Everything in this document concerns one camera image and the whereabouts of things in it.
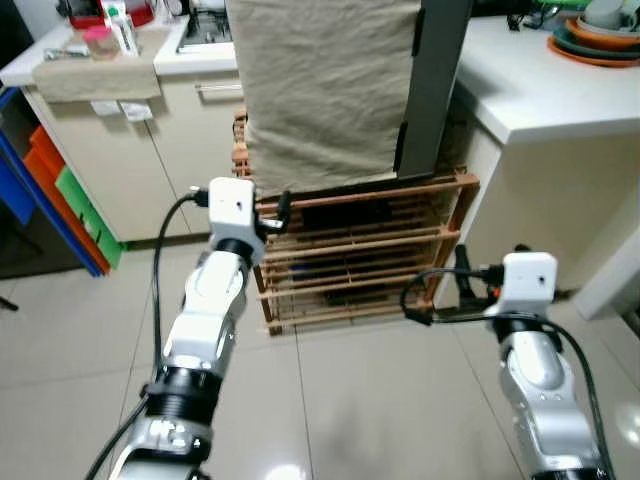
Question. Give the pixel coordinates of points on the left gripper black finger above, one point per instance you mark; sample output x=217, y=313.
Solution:
x=284, y=205

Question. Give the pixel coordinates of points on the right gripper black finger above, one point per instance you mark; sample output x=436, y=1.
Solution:
x=463, y=260

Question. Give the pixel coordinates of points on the beige ribbed towel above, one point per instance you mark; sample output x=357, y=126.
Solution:
x=320, y=90

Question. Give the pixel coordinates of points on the small white printed carton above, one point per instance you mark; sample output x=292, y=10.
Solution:
x=127, y=38

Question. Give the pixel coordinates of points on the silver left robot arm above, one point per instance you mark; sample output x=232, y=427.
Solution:
x=205, y=320

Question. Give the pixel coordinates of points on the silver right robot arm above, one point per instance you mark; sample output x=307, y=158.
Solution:
x=540, y=390

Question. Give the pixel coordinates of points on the wooden wine rack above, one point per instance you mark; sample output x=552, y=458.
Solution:
x=350, y=250

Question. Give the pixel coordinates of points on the cream kitchen cabinet run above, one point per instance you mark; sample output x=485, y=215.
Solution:
x=120, y=170

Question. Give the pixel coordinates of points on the white paper label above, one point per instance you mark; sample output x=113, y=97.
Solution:
x=136, y=110
x=104, y=107

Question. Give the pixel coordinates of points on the green plastic crate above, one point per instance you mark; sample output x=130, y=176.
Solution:
x=85, y=210

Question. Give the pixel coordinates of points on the white peninsula counter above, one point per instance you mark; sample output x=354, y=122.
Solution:
x=540, y=90

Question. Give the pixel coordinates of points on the steel gas hob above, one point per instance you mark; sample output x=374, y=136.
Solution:
x=205, y=25

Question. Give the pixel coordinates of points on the orange plastic crate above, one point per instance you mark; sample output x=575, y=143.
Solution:
x=55, y=175

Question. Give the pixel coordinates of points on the beige counter cloth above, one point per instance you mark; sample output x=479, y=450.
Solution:
x=95, y=78

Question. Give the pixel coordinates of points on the orange plate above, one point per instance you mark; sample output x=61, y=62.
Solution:
x=580, y=57

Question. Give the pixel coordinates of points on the small green white sachet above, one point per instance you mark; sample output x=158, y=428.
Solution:
x=65, y=48

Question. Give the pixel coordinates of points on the red coffee machine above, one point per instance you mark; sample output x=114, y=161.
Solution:
x=85, y=18

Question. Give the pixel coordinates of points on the pale green mug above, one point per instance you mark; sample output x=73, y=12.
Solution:
x=610, y=12

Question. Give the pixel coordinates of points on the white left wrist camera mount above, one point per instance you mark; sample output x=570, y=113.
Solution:
x=232, y=205

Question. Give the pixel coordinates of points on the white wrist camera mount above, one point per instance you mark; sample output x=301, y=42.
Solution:
x=528, y=280
x=232, y=205

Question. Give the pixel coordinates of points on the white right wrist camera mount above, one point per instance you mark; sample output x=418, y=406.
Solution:
x=528, y=280

